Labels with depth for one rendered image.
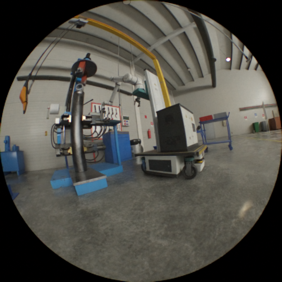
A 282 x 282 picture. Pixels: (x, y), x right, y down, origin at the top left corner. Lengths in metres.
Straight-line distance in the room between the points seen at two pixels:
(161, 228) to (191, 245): 0.20
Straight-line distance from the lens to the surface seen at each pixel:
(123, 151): 2.88
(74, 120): 1.53
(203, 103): 11.47
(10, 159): 3.35
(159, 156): 1.08
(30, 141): 3.78
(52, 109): 2.56
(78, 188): 1.07
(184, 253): 0.49
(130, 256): 0.50
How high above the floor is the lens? 0.46
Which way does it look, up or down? 2 degrees up
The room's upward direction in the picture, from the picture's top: 7 degrees counter-clockwise
